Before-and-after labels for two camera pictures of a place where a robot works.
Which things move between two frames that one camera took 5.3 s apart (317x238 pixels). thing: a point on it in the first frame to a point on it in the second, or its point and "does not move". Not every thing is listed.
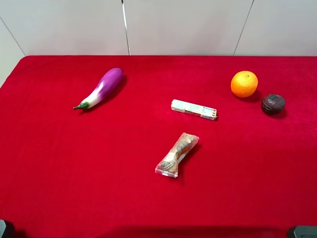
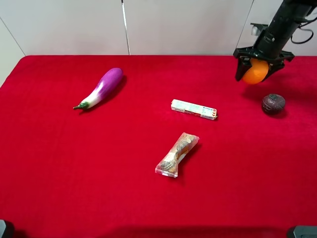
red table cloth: (159, 146) does not move
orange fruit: (243, 84) to (256, 73)
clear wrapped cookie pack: (168, 164) does not move
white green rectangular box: (200, 111) does not move
